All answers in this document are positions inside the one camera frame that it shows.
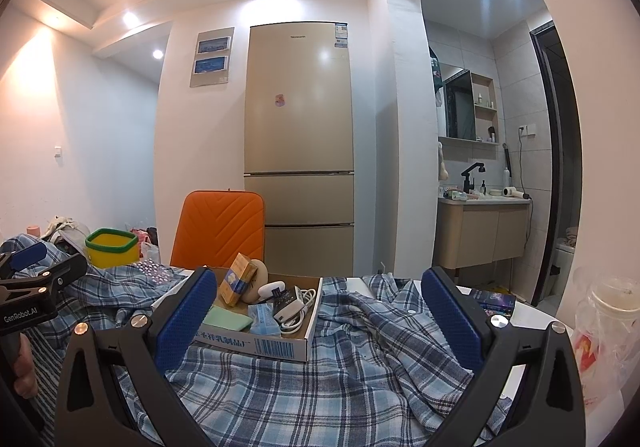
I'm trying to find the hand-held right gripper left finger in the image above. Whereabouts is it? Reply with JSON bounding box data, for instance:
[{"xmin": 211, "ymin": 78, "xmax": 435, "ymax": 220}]
[{"xmin": 52, "ymin": 266, "xmax": 219, "ymax": 447}]

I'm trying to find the beige refrigerator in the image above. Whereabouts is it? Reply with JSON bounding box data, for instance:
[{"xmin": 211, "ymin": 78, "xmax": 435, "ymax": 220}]
[{"xmin": 243, "ymin": 21, "xmax": 356, "ymax": 276}]

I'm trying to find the dark blue small box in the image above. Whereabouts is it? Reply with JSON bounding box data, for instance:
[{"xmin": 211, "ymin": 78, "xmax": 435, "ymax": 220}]
[{"xmin": 467, "ymin": 289, "xmax": 517, "ymax": 313}]

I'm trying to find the cardboard box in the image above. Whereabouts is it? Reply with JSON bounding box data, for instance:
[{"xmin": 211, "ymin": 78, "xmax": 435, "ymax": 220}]
[{"xmin": 151, "ymin": 266, "xmax": 324, "ymax": 363}]

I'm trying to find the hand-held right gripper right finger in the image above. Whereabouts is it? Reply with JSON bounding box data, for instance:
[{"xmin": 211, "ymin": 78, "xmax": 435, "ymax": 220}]
[{"xmin": 420, "ymin": 266, "xmax": 586, "ymax": 447}]

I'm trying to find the round tan wooden coaster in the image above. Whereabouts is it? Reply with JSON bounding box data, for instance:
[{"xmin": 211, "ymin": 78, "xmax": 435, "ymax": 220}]
[{"xmin": 242, "ymin": 258, "xmax": 268, "ymax": 304}]

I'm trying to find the black door frame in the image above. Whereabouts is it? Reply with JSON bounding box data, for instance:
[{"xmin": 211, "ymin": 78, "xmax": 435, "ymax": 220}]
[{"xmin": 529, "ymin": 21, "xmax": 583, "ymax": 308}]

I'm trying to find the person's left hand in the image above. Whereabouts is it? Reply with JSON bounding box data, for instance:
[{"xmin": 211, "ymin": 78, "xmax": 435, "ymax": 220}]
[{"xmin": 12, "ymin": 333, "xmax": 38, "ymax": 399}]

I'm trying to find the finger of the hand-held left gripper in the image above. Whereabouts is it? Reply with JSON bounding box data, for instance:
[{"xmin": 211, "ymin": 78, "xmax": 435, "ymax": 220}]
[
  {"xmin": 0, "ymin": 242, "xmax": 49, "ymax": 280},
  {"xmin": 27, "ymin": 254, "xmax": 88, "ymax": 300}
]

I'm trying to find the white charger cable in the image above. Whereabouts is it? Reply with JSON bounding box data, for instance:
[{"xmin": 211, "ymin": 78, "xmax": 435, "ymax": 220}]
[{"xmin": 272, "ymin": 288, "xmax": 318, "ymax": 334}]

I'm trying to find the red plastic bag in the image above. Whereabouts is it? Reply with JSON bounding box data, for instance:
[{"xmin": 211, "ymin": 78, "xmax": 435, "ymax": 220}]
[{"xmin": 130, "ymin": 227, "xmax": 158, "ymax": 248}]

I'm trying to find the blue plaid cloth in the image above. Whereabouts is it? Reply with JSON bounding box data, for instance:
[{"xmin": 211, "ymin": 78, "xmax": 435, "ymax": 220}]
[{"xmin": 0, "ymin": 233, "xmax": 516, "ymax": 447}]

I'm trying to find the orange chair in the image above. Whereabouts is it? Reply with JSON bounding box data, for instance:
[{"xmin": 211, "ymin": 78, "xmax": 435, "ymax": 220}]
[{"xmin": 170, "ymin": 189, "xmax": 266, "ymax": 270}]

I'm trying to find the wooden wall niche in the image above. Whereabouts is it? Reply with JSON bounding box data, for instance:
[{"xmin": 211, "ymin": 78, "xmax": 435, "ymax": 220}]
[{"xmin": 470, "ymin": 73, "xmax": 500, "ymax": 145}]

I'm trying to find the white toilet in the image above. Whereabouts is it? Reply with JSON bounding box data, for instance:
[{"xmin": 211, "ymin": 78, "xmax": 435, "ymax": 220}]
[{"xmin": 550, "ymin": 227, "xmax": 581, "ymax": 298}]

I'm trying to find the beige vanity cabinet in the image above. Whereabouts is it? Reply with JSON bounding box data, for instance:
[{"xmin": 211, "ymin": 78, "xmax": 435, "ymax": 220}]
[{"xmin": 434, "ymin": 197, "xmax": 531, "ymax": 270}]

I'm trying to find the yellow bin green rim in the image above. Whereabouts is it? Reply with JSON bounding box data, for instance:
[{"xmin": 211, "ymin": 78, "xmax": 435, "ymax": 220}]
[{"xmin": 85, "ymin": 228, "xmax": 140, "ymax": 269}]

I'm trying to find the white oval case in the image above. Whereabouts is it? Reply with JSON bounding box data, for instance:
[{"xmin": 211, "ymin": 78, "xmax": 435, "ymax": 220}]
[{"xmin": 257, "ymin": 280, "xmax": 286, "ymax": 300}]

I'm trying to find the mirror cabinet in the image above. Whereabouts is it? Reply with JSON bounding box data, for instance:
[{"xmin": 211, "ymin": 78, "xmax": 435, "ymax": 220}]
[{"xmin": 440, "ymin": 63, "xmax": 476, "ymax": 140}]

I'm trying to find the blue gold cigarette pack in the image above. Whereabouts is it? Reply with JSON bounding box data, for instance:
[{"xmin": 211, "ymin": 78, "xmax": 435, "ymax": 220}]
[{"xmin": 218, "ymin": 253, "xmax": 258, "ymax": 306}]

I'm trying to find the pile of clothes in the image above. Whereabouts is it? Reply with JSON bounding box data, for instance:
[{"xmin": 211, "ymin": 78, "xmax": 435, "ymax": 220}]
[{"xmin": 40, "ymin": 215, "xmax": 91, "ymax": 248}]

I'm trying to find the clear plastic bag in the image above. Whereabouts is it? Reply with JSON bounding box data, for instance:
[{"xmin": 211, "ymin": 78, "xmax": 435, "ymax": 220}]
[{"xmin": 570, "ymin": 266, "xmax": 636, "ymax": 415}]

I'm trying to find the black faucet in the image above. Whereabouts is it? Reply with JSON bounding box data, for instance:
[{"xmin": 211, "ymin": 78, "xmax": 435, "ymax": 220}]
[{"xmin": 460, "ymin": 162, "xmax": 487, "ymax": 195}]

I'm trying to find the blue face mask pack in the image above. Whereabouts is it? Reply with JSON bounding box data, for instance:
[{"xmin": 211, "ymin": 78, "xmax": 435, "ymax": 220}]
[{"xmin": 248, "ymin": 303, "xmax": 281, "ymax": 335}]

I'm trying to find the grey wall panel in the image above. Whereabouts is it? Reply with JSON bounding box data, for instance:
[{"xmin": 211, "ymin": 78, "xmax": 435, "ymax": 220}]
[{"xmin": 189, "ymin": 27, "xmax": 235, "ymax": 88}]

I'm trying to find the green pad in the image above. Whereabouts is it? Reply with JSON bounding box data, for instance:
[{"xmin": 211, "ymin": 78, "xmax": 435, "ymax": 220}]
[{"xmin": 202, "ymin": 305, "xmax": 253, "ymax": 332}]

